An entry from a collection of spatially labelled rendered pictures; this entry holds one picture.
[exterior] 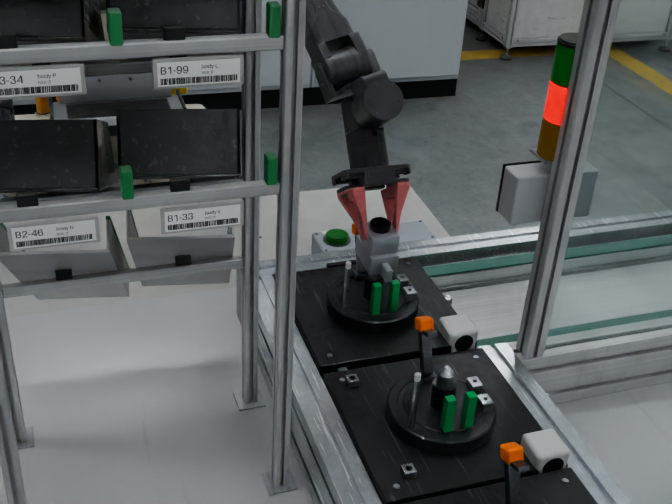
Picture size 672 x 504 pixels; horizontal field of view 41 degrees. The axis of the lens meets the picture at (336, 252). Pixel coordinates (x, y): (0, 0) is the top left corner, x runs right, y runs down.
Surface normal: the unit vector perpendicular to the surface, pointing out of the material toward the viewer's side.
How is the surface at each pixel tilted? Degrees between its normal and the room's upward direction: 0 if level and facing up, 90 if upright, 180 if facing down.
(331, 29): 42
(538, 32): 90
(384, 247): 94
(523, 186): 90
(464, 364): 0
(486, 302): 0
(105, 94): 90
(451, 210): 0
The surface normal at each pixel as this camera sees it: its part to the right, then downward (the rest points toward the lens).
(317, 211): 0.05, -0.85
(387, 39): 0.29, 0.51
